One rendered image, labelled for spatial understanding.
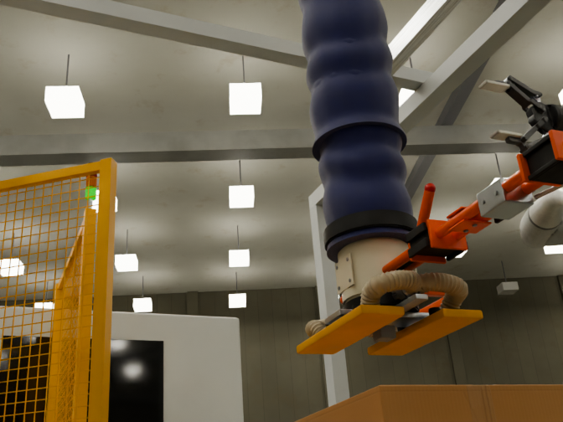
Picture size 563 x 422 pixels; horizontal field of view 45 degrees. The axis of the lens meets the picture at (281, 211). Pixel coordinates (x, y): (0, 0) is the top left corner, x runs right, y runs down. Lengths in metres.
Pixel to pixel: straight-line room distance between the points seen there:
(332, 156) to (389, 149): 0.14
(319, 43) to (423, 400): 1.00
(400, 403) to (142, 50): 8.99
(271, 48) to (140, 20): 0.75
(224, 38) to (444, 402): 3.01
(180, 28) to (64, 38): 6.06
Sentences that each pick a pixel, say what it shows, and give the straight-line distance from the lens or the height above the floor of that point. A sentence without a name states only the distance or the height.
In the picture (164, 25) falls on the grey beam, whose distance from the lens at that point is 3.86.
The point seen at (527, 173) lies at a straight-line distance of 1.16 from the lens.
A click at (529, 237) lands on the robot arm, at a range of 2.30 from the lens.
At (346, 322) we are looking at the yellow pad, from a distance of 1.42.
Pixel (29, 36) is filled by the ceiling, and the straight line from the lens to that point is 9.92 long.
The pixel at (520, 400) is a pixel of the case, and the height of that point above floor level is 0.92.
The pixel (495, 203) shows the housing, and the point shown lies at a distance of 1.22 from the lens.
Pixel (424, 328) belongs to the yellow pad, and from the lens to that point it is 1.53.
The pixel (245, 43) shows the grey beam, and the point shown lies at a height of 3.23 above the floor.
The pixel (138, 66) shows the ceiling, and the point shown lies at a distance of 10.22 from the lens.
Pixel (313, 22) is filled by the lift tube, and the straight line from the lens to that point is 1.87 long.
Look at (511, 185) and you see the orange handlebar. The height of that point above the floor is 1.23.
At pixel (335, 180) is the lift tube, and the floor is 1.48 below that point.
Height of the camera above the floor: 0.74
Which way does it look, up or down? 25 degrees up
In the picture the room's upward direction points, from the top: 4 degrees counter-clockwise
